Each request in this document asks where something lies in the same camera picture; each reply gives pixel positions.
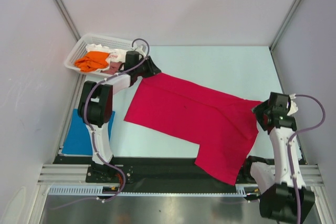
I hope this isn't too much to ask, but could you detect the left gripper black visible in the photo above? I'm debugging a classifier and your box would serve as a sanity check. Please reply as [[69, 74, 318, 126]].
[[135, 56, 162, 79]]

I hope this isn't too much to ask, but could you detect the red t shirt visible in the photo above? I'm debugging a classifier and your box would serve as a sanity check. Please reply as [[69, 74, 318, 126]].
[[124, 73, 260, 185]]

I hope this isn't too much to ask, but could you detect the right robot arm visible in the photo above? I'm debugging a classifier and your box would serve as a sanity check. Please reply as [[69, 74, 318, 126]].
[[242, 92, 315, 223]]

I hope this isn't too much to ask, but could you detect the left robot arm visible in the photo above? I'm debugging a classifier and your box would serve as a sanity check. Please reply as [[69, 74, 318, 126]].
[[78, 50, 161, 183]]

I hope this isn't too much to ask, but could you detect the maroon t shirt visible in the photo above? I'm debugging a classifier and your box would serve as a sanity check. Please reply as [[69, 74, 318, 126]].
[[101, 62, 124, 75]]

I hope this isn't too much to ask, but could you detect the white t shirt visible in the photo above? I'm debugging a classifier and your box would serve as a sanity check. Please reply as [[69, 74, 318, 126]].
[[86, 44, 127, 72]]

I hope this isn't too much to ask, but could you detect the white plastic basket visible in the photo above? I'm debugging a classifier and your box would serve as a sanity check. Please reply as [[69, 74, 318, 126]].
[[64, 34, 136, 76]]

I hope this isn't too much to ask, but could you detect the orange t shirt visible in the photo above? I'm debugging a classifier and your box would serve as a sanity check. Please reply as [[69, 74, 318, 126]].
[[74, 51, 109, 72]]

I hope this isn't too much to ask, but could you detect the folded blue t shirt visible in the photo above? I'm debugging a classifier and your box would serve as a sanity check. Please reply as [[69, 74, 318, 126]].
[[61, 108, 116, 156]]

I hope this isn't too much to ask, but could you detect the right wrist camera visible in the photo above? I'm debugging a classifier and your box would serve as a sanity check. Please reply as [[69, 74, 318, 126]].
[[287, 93, 299, 116]]

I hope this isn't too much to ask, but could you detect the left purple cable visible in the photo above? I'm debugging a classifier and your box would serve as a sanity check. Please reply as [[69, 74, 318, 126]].
[[48, 38, 150, 210]]

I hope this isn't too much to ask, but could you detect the white slotted cable duct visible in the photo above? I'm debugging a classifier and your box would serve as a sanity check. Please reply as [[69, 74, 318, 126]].
[[49, 184, 260, 197]]

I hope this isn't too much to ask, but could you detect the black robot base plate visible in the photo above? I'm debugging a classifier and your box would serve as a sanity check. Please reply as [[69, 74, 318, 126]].
[[66, 156, 274, 192]]

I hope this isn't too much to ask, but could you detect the left aluminium frame post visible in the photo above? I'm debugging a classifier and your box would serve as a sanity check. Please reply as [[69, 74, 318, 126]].
[[52, 0, 81, 41]]

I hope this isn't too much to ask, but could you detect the aluminium frame post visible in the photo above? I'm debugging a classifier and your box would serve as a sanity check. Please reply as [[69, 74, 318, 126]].
[[269, 0, 318, 51], [52, 0, 81, 41]]

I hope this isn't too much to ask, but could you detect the right aluminium frame post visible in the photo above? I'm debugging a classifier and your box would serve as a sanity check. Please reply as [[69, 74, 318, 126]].
[[269, 0, 318, 51]]

